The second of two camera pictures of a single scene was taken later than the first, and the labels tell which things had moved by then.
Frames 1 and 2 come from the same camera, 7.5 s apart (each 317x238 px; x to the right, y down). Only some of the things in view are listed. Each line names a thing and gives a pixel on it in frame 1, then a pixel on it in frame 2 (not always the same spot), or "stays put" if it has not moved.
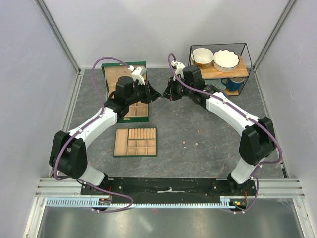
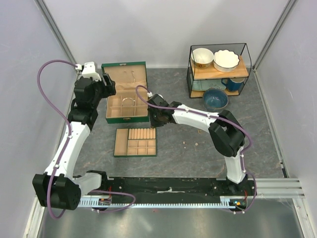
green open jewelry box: x=136 y=112 stays put
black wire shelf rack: x=229 y=64 stays put
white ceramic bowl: x=202 y=57 stays put
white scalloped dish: x=225 y=60 stays put
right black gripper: x=170 y=93 → x=154 y=124
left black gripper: x=150 y=94 → x=108 y=90
